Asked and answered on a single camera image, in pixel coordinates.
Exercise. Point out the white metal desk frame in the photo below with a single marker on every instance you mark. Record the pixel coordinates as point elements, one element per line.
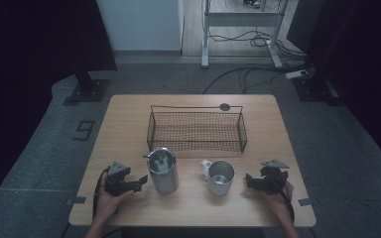
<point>241,19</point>

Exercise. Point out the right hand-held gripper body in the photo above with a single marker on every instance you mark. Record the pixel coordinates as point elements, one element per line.
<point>274,177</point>

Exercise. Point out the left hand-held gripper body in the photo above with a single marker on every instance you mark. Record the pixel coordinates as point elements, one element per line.
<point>117,172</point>

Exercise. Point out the tall stainless steel tumbler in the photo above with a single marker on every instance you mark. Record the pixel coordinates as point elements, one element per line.
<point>163,178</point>

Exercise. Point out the round dark table grommet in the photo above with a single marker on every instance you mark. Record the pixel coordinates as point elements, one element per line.
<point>225,106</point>

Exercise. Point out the white mug with steel inside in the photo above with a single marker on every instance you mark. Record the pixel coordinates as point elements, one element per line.
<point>220,185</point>

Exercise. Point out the white wall panel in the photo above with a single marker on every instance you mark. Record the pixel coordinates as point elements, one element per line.
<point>142,24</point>

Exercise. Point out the black stand base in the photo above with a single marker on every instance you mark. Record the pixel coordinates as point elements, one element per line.
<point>91,91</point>
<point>314,91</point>

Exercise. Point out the pair of shoes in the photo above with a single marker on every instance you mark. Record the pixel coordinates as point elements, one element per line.
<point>252,3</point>

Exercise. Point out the person's right hand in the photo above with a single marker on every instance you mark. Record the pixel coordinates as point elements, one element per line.
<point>276,205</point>

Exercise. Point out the grey tape strip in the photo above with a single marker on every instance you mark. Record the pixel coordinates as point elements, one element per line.
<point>76,200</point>
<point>305,202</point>

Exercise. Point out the white power strip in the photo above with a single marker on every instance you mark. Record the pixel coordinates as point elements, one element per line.
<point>296,74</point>

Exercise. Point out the person's left hand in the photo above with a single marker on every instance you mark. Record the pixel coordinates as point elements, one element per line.
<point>107,205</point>

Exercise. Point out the black curtain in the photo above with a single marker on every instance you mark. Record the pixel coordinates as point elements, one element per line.
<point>29,66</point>
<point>360,66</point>

